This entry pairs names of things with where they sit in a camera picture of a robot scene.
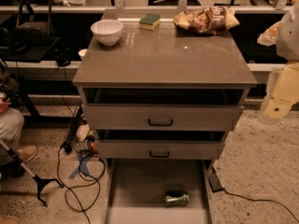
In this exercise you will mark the seated person's leg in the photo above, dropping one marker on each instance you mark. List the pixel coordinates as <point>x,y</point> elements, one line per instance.
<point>11,123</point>

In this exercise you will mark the tan shoe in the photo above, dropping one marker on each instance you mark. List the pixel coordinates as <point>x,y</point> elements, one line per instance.
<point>27,153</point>

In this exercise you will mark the black side table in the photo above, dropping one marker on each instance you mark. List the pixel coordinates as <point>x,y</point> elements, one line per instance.
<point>29,55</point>

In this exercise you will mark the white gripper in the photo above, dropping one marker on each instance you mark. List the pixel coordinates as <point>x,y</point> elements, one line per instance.
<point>289,40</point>

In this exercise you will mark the bottom open grey drawer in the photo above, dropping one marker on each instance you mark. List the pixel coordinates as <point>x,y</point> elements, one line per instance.
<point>138,187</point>

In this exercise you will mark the brown chip bag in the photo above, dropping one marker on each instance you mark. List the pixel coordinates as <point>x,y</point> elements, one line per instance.
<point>206,20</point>

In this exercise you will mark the white bowl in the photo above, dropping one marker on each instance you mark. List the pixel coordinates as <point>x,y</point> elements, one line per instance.
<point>107,32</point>

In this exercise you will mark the black power adapter with cable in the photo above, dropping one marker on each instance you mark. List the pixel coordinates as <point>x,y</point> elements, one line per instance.
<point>217,185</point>

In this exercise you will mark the green yellow sponge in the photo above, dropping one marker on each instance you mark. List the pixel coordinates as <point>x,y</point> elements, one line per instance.
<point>149,22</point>

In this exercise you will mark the green soda can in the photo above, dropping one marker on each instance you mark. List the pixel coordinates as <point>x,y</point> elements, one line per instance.
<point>176,198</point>

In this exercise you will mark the grey drawer cabinet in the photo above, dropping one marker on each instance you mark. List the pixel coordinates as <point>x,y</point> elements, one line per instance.
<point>163,67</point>

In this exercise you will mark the black bag on table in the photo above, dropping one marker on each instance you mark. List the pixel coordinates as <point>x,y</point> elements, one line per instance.
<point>33,33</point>

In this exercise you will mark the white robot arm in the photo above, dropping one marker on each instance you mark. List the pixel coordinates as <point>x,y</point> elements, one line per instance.
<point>287,45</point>

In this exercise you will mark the middle grey drawer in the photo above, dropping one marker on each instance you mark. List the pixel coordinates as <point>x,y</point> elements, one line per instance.
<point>160,150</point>

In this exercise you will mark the top grey drawer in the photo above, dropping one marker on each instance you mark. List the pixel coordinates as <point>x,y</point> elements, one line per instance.
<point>163,117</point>

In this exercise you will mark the small white cup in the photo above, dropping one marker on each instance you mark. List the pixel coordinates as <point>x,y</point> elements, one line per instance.
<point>82,53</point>

